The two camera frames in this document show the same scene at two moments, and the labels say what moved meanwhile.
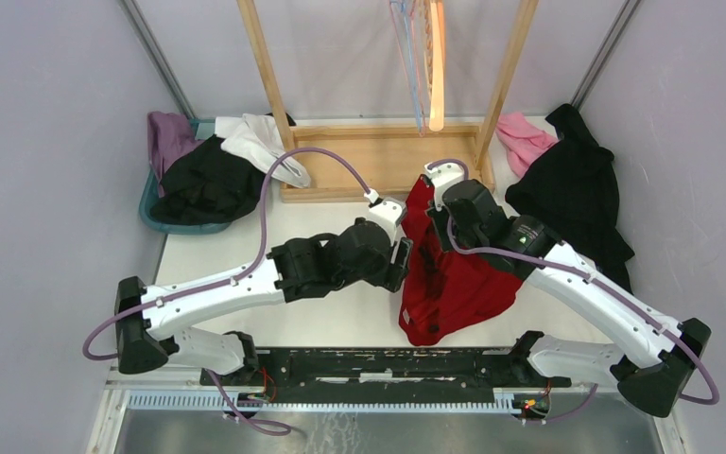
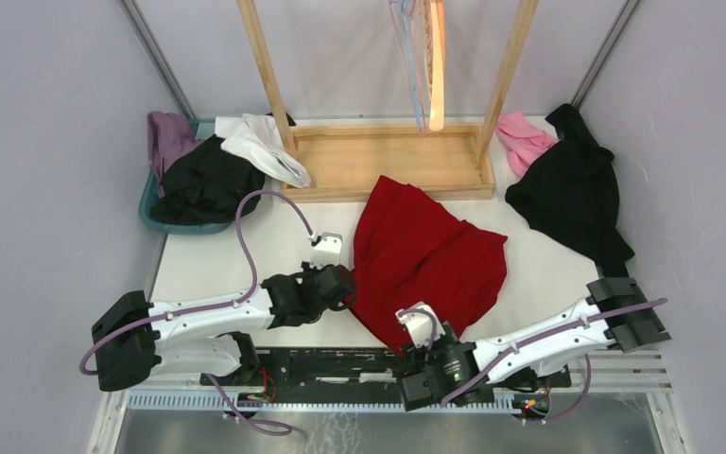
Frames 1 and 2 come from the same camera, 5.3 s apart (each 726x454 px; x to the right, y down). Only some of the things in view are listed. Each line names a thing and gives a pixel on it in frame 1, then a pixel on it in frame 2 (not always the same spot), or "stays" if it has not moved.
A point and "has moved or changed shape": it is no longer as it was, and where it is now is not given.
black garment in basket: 211,183 stays
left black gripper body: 374,274 -> 309,271
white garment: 257,138 stays
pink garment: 523,140 stays
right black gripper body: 466,236 -> 434,360
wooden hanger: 436,102 stays
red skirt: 450,288 has moved or changed shape
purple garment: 170,137 stays
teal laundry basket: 204,129 stays
